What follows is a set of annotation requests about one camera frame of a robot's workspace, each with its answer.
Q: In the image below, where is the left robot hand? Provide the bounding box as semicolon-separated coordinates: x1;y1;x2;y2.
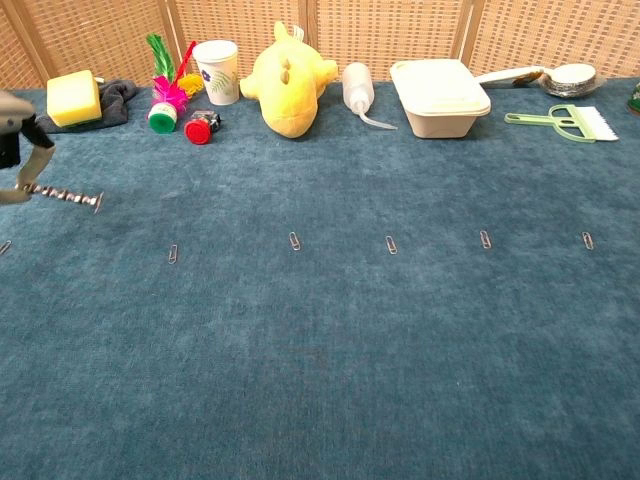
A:
0;89;56;205

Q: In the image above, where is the silver magnetic bead rod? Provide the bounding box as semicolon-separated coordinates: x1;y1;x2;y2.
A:
14;182;99;207

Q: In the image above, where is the yellow sponge block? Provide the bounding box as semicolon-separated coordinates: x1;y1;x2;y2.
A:
46;69;103;128

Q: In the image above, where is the dark grey cloth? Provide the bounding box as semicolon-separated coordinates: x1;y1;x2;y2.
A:
35;78;142;134

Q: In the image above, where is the colourful feather shuttlecock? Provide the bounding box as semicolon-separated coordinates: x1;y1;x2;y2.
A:
145;32;201;134

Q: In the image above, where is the white paper cup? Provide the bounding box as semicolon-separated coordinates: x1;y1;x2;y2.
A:
192;39;241;106

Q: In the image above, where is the yellow plush toy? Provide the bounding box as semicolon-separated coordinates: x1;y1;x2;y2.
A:
239;20;340;140

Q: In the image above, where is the clear plastic wash bottle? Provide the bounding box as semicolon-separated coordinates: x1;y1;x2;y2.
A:
341;62;399;132

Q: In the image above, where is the blue carpet table cover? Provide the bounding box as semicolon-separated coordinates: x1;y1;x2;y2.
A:
0;74;640;480

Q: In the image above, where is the woven wooden folding screen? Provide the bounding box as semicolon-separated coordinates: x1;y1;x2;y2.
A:
0;0;640;91

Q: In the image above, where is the beige lidded lunch box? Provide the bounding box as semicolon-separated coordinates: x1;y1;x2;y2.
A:
389;58;492;139

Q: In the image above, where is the white plastic ladle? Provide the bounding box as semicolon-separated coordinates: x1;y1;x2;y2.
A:
477;63;596;86

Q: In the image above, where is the stack of foil dishes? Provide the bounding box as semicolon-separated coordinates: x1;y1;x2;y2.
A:
538;64;600;98

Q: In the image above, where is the green handled white brush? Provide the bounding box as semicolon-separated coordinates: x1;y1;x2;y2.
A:
503;103;620;144

